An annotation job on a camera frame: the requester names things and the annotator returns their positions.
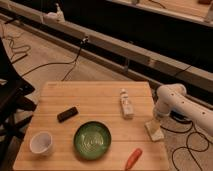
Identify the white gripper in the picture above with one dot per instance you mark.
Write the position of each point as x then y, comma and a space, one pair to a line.
155, 123

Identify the white sponge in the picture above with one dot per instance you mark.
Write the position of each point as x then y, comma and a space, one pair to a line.
155, 135

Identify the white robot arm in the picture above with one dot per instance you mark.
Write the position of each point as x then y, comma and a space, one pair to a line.
173, 97

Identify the green ceramic bowl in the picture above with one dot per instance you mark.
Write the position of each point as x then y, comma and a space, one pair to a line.
92, 140

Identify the white tube bottle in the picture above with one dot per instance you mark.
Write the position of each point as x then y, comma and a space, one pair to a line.
126, 105

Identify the orange carrot toy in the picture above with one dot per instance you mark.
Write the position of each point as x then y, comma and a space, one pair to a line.
133, 158

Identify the black rectangular block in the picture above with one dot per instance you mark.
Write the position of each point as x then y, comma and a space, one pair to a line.
67, 114

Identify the white cup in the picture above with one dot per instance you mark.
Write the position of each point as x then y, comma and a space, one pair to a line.
41, 144

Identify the black chair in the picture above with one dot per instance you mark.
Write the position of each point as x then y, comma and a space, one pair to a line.
12, 97

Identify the long metal rail beam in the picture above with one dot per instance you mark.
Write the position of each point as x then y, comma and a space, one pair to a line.
181, 50

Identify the white clamp on rail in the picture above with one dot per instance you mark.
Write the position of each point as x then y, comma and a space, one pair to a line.
57, 16

